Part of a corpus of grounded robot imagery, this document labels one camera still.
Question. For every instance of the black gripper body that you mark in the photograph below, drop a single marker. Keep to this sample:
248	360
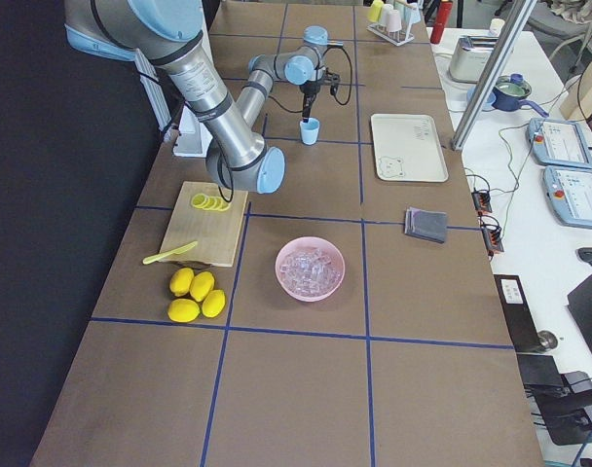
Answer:
309	90

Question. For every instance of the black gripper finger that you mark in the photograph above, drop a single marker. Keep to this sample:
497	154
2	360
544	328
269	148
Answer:
307	107

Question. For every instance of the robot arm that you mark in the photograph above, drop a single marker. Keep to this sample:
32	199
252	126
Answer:
170	34
304	68

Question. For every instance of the light blue cup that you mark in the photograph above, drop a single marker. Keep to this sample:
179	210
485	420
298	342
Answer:
309	130

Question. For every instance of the yellow cup on rack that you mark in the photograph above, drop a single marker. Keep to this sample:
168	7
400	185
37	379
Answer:
375	10

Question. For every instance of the white cup rack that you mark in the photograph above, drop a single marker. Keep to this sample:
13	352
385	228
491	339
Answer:
411	14

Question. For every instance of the pink cup on rack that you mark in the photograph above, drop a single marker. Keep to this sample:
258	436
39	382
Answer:
391	20

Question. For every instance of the pile of clear ice cubes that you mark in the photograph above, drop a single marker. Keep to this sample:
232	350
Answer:
308	272

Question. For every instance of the cream bear tray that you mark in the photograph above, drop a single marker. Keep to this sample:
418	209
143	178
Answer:
407	148

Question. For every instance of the lemon slice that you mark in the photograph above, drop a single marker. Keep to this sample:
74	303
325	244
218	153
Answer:
221	205
199	200

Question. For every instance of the red bottle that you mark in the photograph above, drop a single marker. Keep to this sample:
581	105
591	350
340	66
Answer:
443	11

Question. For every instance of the wooden cutting board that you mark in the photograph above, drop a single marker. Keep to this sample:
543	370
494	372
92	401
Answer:
216	232

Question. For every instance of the silver toaster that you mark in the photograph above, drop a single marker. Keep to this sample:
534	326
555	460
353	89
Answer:
470	57

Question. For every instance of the pink bowl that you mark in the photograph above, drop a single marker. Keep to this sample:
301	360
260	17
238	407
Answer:
312	242

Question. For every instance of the grey folded cloth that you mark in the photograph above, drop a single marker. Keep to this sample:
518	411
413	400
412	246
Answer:
424	224

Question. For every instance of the yellow plastic knife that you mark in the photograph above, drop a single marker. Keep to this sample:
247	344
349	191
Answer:
175	251

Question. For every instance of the blue saucepan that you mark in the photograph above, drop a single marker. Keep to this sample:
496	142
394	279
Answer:
512	93

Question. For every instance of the whole yellow lemon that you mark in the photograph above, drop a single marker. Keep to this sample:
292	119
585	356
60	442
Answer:
180	282

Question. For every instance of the blue teach pendant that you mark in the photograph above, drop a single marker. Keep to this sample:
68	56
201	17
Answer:
556	142
569	192

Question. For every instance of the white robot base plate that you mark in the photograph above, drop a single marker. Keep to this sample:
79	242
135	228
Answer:
193	138

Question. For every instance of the aluminium frame post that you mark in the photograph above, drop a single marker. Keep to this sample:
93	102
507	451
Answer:
514	25

